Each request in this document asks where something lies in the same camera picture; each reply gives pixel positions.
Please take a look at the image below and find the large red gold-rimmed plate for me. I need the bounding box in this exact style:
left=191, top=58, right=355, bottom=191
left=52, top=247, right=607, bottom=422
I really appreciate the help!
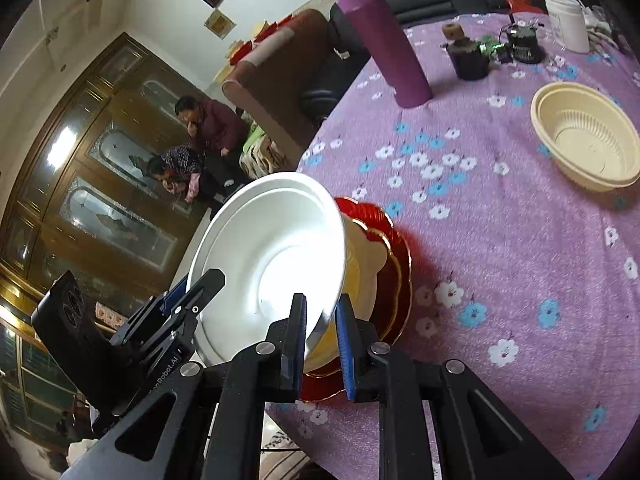
left=299, top=227, right=413, bottom=403

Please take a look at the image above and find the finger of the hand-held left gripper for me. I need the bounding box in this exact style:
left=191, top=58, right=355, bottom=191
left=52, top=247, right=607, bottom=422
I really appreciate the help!
left=134, top=268, right=227, bottom=359
left=110, top=279, right=189, bottom=350

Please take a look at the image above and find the small wall card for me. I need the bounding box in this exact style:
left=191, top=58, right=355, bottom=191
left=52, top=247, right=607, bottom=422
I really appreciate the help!
left=204, top=8, right=236, bottom=40

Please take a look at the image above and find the wooden glass-door cabinet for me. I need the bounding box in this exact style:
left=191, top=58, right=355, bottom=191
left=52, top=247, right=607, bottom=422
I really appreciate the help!
left=0, top=32, right=236, bottom=461

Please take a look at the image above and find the white towel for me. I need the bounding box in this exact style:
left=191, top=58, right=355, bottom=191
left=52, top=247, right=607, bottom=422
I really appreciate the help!
left=582, top=5, right=619, bottom=49

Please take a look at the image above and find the purple floral tablecloth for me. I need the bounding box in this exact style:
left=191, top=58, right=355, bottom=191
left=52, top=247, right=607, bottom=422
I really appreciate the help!
left=267, top=10, right=640, bottom=480

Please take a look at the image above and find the purple thermos bottle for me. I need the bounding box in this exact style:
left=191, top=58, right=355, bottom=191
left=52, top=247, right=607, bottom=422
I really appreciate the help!
left=337, top=0, right=434, bottom=109

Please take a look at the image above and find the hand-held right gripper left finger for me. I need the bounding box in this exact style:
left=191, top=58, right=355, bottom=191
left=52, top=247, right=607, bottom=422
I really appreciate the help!
left=60, top=292, right=308, bottom=480

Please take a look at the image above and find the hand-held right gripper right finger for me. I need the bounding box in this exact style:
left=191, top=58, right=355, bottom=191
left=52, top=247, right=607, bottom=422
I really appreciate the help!
left=334, top=292, right=573, bottom=480

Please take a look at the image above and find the green yellow bag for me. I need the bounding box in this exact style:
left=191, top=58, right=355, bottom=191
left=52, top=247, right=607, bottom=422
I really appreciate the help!
left=240, top=125, right=284, bottom=179

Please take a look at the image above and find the brown armchair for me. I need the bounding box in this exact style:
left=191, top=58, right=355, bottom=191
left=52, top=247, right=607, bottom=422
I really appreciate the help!
left=222, top=8, right=372, bottom=172

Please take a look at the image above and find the small black pot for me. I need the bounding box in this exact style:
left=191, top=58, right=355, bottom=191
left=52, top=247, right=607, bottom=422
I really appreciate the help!
left=446, top=37, right=491, bottom=82

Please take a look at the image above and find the small red gold-rimmed plate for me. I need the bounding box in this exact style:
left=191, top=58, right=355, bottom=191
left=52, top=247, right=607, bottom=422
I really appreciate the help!
left=334, top=197, right=401, bottom=346

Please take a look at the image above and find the green wrapper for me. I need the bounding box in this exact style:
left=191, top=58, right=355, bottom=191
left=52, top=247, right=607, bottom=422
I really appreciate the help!
left=475, top=35, right=507, bottom=57

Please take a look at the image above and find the white plastic cup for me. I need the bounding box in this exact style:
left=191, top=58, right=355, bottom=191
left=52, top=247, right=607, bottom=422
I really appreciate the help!
left=543, top=0, right=591, bottom=54

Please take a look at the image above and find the white foam bowl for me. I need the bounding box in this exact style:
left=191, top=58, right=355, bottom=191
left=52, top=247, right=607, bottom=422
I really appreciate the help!
left=186, top=172, right=348, bottom=367

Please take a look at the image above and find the red decoration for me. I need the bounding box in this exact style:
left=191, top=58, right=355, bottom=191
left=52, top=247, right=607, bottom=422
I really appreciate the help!
left=227, top=15, right=294, bottom=66

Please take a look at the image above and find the beige plastic bowl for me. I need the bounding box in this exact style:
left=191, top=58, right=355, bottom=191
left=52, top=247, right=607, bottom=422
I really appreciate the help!
left=530, top=81, right=640, bottom=193
left=302, top=215, right=388, bottom=373

